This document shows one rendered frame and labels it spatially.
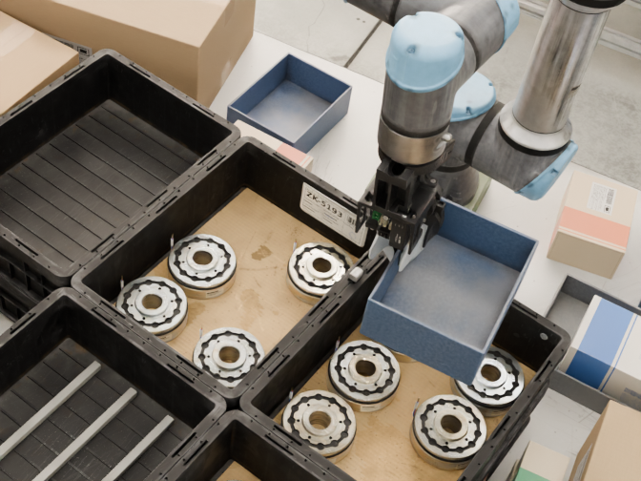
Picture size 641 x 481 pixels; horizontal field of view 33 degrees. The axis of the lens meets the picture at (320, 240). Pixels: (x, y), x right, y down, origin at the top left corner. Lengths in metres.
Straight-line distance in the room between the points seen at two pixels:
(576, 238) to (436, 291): 0.58
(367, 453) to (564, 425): 0.39
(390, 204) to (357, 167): 0.83
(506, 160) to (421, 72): 0.69
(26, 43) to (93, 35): 0.12
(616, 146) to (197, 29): 1.67
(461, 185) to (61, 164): 0.67
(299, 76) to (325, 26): 1.30
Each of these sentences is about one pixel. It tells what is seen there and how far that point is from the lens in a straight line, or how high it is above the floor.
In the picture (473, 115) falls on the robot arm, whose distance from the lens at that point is 1.77.
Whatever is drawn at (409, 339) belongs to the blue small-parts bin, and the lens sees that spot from 1.31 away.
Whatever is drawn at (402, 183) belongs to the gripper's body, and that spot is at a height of 1.31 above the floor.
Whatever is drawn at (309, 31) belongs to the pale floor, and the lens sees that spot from 3.42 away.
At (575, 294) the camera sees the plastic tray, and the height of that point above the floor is 0.71.
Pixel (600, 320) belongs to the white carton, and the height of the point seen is 0.79.
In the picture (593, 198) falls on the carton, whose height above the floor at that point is 0.77.
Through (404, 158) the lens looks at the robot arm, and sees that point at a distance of 1.17.
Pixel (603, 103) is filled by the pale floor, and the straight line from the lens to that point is 3.44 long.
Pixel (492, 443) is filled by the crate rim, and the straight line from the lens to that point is 1.46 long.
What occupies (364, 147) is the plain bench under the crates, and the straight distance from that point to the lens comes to 2.07.
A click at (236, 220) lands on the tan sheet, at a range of 1.74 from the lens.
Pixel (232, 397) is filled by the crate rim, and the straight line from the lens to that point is 1.43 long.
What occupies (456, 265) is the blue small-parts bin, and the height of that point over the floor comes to 1.07.
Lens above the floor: 2.15
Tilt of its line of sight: 50 degrees down
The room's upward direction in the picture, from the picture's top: 10 degrees clockwise
